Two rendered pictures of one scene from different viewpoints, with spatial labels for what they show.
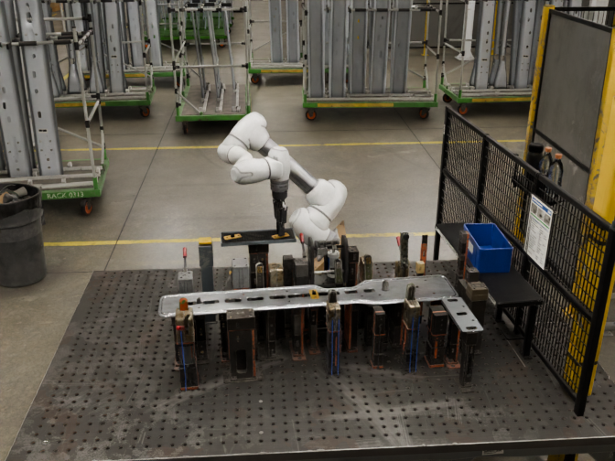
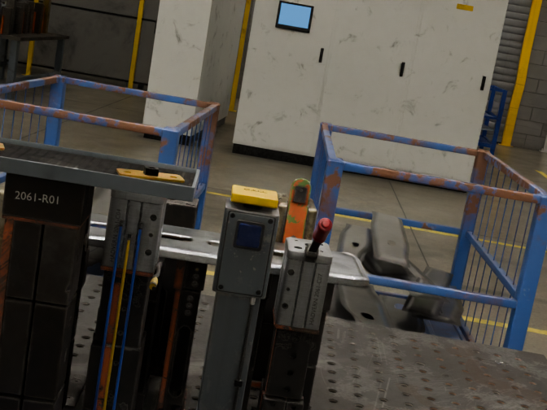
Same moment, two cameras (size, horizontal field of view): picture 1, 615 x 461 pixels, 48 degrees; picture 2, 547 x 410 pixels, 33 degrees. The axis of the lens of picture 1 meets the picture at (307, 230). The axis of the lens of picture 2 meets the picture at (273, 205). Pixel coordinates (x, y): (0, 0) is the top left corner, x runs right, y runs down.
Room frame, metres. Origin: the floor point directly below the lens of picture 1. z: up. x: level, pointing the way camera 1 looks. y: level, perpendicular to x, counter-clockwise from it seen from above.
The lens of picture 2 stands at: (4.25, 0.63, 1.38)
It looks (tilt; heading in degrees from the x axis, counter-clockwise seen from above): 11 degrees down; 185
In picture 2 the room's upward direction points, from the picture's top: 10 degrees clockwise
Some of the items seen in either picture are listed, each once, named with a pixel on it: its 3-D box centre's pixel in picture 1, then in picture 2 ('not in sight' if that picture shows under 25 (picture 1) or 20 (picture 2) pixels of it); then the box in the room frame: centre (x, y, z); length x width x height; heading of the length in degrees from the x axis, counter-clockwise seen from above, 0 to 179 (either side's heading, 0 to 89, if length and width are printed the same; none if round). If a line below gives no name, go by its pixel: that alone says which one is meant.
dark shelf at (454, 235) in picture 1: (482, 260); not in sight; (3.14, -0.89, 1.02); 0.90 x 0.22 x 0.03; 8
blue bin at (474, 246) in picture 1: (486, 247); not in sight; (3.12, -0.89, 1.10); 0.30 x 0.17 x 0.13; 3
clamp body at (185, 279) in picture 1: (188, 307); (288, 358); (2.89, 0.58, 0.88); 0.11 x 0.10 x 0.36; 8
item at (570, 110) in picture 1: (560, 155); not in sight; (4.91, -1.88, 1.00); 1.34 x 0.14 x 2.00; 4
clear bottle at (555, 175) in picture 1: (555, 175); not in sight; (2.97, -1.13, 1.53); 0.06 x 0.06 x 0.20
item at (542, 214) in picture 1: (539, 231); not in sight; (2.86, -1.05, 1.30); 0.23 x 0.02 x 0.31; 8
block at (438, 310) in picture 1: (436, 336); not in sight; (2.70, -0.59, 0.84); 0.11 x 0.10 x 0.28; 8
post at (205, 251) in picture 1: (208, 283); (225, 364); (3.07, 0.50, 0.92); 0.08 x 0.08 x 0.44; 8
